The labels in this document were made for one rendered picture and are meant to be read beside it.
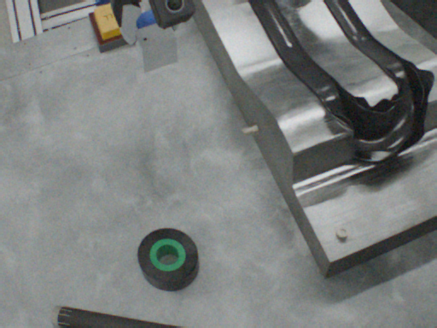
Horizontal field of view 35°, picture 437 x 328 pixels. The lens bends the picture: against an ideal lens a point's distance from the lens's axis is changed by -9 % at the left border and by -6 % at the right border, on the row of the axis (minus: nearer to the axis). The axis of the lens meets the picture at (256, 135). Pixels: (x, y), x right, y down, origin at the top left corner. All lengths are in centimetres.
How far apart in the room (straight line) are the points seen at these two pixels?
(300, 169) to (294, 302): 18
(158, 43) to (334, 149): 27
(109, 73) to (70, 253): 31
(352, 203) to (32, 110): 51
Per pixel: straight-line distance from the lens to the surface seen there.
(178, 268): 94
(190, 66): 115
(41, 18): 206
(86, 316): 93
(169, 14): 84
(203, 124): 108
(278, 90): 98
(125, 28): 96
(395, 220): 96
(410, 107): 102
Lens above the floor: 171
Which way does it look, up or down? 57 degrees down
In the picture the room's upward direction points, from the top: 3 degrees clockwise
